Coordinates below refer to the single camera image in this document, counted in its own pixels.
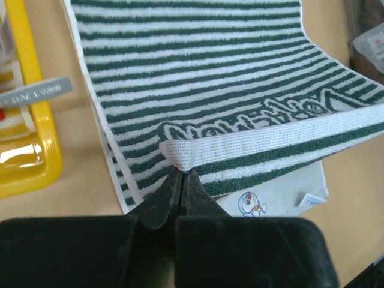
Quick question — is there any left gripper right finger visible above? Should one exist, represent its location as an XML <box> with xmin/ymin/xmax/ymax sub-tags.
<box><xmin>175</xmin><ymin>170</ymin><xmax>338</xmax><ymax>287</ymax></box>

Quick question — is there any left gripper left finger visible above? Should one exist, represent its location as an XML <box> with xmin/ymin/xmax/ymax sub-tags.
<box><xmin>1</xmin><ymin>169</ymin><xmax>182</xmax><ymax>287</ymax></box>

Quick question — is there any black white striped towel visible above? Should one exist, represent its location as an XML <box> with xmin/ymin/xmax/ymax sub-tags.
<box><xmin>64</xmin><ymin>1</ymin><xmax>383</xmax><ymax>212</ymax></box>

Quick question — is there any turquoise red patterned towel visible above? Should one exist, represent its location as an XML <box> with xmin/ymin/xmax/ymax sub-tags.
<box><xmin>1</xmin><ymin>77</ymin><xmax>73</xmax><ymax>110</ymax></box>

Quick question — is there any yellow striped towel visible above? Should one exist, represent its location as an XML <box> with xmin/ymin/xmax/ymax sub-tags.
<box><xmin>1</xmin><ymin>59</ymin><xmax>36</xmax><ymax>142</ymax></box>

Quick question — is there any yellow plastic tray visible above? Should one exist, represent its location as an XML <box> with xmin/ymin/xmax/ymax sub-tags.
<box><xmin>1</xmin><ymin>1</ymin><xmax>73</xmax><ymax>198</ymax></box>

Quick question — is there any light grey cloth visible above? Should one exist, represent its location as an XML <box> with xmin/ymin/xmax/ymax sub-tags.
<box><xmin>353</xmin><ymin>26</ymin><xmax>383</xmax><ymax>73</ymax></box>

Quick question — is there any grey plastic bin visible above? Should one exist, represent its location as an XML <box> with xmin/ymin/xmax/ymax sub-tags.
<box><xmin>343</xmin><ymin>0</ymin><xmax>384</xmax><ymax>88</ymax></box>

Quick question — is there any brown cloth in bin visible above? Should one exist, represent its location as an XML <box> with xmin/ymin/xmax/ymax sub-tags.
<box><xmin>347</xmin><ymin>0</ymin><xmax>384</xmax><ymax>85</ymax></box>

